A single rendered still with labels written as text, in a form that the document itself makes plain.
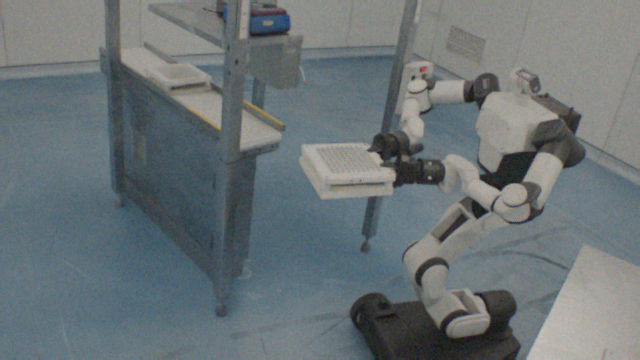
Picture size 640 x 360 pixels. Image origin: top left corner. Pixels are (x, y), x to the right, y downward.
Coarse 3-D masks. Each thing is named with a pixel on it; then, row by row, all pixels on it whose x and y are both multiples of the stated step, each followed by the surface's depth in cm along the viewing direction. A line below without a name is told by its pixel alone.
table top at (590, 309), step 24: (576, 264) 188; (600, 264) 189; (624, 264) 191; (576, 288) 176; (600, 288) 177; (624, 288) 179; (552, 312) 164; (576, 312) 165; (600, 312) 166; (624, 312) 168; (552, 336) 155; (576, 336) 156; (600, 336) 157; (624, 336) 158
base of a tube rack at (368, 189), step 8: (304, 160) 197; (304, 168) 195; (312, 168) 193; (312, 176) 188; (312, 184) 188; (320, 184) 184; (344, 184) 186; (360, 184) 187; (368, 184) 188; (376, 184) 189; (320, 192) 181; (328, 192) 180; (336, 192) 181; (344, 192) 182; (352, 192) 183; (360, 192) 184; (368, 192) 185; (376, 192) 186; (384, 192) 187; (392, 192) 188
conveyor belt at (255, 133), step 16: (128, 64) 306; (144, 64) 308; (160, 64) 311; (176, 96) 274; (192, 96) 277; (208, 96) 279; (208, 112) 262; (256, 128) 253; (272, 128) 255; (240, 144) 240; (256, 144) 245
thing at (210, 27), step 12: (204, 0) 265; (156, 12) 243; (168, 12) 238; (180, 12) 241; (192, 12) 243; (204, 12) 245; (180, 24) 231; (192, 24) 226; (204, 24) 228; (216, 24) 230; (204, 36) 219; (216, 36) 215; (276, 36) 225; (288, 36) 228; (300, 36) 233
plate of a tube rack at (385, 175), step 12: (336, 144) 201; (348, 144) 202; (360, 144) 203; (312, 156) 190; (372, 156) 196; (324, 168) 184; (384, 168) 189; (324, 180) 178; (336, 180) 179; (348, 180) 180; (360, 180) 182; (372, 180) 183; (384, 180) 185
